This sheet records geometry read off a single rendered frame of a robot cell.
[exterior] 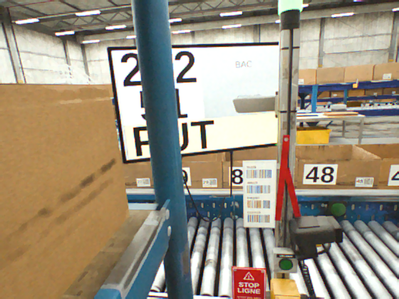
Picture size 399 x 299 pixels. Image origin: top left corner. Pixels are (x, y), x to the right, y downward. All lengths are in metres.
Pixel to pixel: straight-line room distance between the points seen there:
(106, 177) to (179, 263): 0.12
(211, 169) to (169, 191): 1.07
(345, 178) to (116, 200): 1.29
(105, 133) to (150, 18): 0.09
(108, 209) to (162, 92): 0.09
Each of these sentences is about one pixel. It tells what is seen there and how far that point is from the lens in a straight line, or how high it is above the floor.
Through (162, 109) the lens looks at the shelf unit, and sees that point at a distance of 0.18.
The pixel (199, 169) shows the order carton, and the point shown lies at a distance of 1.28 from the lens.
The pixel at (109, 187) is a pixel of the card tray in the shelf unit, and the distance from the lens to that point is 0.17.
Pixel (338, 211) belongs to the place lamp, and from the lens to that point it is 1.37.
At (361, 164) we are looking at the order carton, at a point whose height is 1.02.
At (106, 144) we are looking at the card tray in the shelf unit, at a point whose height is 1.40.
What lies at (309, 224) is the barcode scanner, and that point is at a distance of 0.67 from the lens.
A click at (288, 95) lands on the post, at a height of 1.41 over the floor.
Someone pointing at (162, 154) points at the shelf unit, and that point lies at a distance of 0.19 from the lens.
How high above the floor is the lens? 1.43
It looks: 15 degrees down
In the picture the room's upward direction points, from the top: 4 degrees counter-clockwise
